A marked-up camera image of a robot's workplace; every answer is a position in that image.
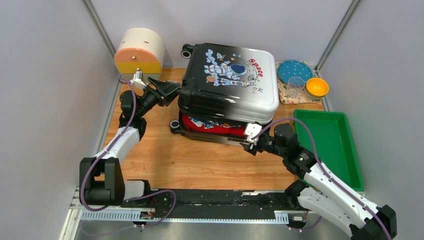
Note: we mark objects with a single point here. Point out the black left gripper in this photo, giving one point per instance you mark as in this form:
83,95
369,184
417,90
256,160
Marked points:
168,89

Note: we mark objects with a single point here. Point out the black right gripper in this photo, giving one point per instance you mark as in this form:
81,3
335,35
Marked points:
251,148

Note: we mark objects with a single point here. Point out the red garment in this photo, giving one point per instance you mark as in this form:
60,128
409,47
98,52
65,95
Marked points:
212,127

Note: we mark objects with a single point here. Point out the astronaut print suitcase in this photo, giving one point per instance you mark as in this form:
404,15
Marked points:
229,84

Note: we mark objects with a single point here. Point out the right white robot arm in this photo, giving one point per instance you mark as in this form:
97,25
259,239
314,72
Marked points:
318,189

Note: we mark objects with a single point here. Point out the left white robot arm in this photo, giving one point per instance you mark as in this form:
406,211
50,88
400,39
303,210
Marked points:
101,181

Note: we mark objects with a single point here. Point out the cream mini drawer cabinet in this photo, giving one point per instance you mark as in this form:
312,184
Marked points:
140,49

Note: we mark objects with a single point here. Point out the floral placemat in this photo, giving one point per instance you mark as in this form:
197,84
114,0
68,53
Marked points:
303,98

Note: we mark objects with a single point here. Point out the clear plastic cup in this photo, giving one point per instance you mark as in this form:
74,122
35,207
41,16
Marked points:
295,86

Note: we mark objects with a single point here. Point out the green plastic tray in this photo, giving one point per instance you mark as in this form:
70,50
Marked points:
334,144

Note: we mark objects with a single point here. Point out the teal dotted plate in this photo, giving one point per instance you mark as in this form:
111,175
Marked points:
293,68

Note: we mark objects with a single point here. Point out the orange bowl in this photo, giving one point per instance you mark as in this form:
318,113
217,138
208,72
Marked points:
317,88

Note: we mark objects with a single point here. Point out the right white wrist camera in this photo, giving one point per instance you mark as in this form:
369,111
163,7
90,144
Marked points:
252,132

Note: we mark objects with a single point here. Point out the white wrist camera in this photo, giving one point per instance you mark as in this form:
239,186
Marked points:
252,132
138,79

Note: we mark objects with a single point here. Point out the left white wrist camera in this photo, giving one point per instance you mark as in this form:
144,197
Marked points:
138,79

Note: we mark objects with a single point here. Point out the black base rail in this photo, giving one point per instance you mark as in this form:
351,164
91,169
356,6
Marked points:
219,204

